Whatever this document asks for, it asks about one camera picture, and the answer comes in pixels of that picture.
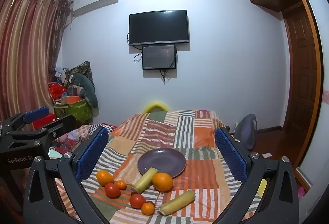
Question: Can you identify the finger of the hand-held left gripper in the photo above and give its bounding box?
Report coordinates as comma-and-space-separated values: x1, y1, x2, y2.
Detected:
5, 114, 77, 148
0, 107, 50, 135

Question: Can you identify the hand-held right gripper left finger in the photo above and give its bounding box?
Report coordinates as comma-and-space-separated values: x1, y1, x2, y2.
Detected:
23, 126, 114, 224

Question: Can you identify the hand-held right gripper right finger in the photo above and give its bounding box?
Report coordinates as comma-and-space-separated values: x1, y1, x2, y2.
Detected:
214, 126, 300, 224

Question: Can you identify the medium orange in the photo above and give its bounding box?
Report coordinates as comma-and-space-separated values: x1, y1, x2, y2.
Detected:
96, 170, 114, 186

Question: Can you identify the red tomato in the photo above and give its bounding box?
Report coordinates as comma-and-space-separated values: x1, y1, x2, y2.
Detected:
129, 193, 146, 209
104, 183, 121, 199

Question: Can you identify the husk-wrapped corn piece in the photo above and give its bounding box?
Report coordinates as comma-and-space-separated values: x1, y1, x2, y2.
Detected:
131, 167, 159, 194

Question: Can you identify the purple round plate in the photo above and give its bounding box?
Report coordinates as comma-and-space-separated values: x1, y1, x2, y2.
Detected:
137, 148, 187, 179

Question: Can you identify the yellow corn cob piece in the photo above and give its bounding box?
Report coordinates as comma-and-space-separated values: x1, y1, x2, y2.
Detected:
158, 190, 196, 216

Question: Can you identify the large orange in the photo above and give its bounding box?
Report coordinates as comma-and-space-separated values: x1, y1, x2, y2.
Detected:
152, 173, 173, 192

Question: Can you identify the red box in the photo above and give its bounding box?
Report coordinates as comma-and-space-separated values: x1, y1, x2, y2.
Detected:
32, 114, 57, 130

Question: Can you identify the floral pink cloth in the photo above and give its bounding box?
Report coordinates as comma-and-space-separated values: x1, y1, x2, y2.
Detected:
54, 124, 92, 156

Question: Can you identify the green cardboard box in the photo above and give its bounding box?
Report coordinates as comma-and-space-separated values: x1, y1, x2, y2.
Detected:
53, 98, 91, 121

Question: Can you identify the grey backpack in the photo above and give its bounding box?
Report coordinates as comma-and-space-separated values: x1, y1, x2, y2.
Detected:
234, 114, 258, 150

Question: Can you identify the orange box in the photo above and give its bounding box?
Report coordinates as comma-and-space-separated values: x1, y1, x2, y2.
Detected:
61, 96, 81, 105

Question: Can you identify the checkered cloth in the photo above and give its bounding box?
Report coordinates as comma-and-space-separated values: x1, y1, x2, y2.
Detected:
89, 123, 119, 135

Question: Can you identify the red plastic bag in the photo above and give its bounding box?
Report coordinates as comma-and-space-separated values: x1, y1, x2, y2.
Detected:
49, 83, 68, 100

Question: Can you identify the dark patterned cushion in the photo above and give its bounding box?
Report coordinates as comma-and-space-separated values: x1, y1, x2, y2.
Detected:
65, 61, 95, 91

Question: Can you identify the striped red curtain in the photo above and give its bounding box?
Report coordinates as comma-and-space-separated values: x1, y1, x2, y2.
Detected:
0, 0, 72, 123

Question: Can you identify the striped patchwork blanket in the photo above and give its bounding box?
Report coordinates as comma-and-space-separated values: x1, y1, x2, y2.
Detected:
51, 110, 265, 224

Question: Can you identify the yellow fuzzy object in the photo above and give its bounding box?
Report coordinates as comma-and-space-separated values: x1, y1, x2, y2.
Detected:
142, 101, 169, 114

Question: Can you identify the brown wooden door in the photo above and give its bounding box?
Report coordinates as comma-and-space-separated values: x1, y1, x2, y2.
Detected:
283, 3, 319, 135

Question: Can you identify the white air conditioner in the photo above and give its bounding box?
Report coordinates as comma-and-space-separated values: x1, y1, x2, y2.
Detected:
71, 0, 120, 18

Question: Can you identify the black television cable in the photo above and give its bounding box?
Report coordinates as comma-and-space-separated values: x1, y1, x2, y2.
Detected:
127, 32, 143, 62

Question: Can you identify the black monitor cable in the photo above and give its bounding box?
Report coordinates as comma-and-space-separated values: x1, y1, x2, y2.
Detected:
160, 69, 172, 84

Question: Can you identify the small black wall monitor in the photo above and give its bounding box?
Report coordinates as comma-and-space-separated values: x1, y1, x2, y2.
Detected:
142, 45, 177, 70

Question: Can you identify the black wall television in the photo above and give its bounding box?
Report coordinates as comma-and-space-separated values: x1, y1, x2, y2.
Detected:
129, 10, 190, 46

